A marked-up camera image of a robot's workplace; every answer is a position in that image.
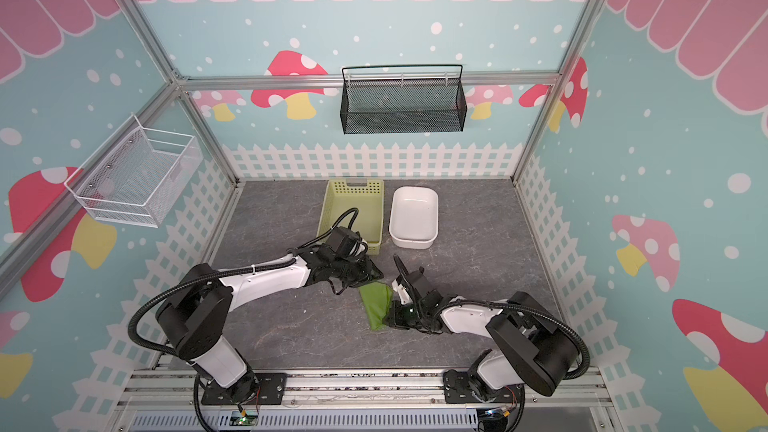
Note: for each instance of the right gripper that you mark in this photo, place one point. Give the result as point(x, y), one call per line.
point(405, 305)

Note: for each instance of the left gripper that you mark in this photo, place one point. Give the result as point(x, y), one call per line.
point(367, 269)

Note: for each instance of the green paper napkin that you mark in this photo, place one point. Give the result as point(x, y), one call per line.
point(376, 298)

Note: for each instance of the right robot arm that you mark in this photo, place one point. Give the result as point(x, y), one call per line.
point(532, 348)

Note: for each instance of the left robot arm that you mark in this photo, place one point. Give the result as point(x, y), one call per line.
point(187, 320)

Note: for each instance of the white plastic tub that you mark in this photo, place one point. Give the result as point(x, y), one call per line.
point(414, 218)

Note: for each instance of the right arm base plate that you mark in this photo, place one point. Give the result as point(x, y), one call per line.
point(461, 387)

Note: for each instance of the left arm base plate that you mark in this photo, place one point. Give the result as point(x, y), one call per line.
point(260, 388)

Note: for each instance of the black wire mesh basket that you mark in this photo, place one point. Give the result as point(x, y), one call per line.
point(403, 99)

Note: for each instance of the aluminium mounting rail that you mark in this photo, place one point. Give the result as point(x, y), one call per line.
point(409, 399)

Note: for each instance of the white wire mesh basket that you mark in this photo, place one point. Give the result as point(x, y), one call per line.
point(136, 179)

